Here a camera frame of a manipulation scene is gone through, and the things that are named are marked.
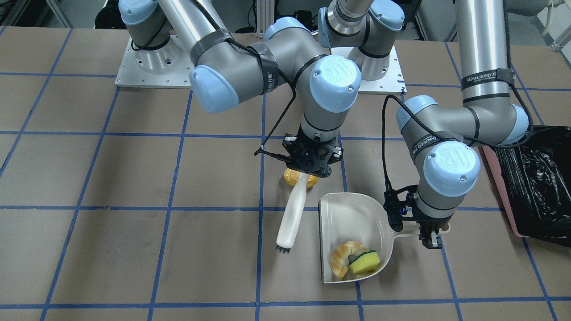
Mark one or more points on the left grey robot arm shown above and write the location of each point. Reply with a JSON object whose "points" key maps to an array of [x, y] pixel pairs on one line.
{"points": [[440, 140]]}

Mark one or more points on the yellow green sponge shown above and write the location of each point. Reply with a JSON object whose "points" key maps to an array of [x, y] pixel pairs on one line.
{"points": [[365, 262]]}

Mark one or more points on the white hand brush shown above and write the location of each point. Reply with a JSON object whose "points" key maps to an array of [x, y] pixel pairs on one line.
{"points": [[292, 215]]}

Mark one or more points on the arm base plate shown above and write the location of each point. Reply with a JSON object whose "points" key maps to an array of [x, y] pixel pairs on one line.
{"points": [[166, 67], [388, 76]]}

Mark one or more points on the toy croissant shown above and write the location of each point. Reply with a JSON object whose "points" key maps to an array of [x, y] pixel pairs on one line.
{"points": [[339, 259]]}

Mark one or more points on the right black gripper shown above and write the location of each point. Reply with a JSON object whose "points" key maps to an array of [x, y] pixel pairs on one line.
{"points": [[335, 154]]}

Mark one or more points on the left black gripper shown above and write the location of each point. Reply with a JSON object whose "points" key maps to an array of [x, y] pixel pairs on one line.
{"points": [[431, 223]]}

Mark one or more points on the aluminium frame post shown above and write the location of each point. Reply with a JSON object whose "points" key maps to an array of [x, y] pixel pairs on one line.
{"points": [[265, 13]]}

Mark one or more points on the yellow toy potato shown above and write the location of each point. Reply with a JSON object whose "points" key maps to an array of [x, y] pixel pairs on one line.
{"points": [[291, 178]]}

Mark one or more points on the beige plastic dustpan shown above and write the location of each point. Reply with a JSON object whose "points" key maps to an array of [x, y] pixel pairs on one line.
{"points": [[360, 218]]}

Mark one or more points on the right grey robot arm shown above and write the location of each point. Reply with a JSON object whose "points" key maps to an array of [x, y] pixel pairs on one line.
{"points": [[226, 73]]}

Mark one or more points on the pink bin with black bag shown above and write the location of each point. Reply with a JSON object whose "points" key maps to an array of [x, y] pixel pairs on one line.
{"points": [[534, 183]]}

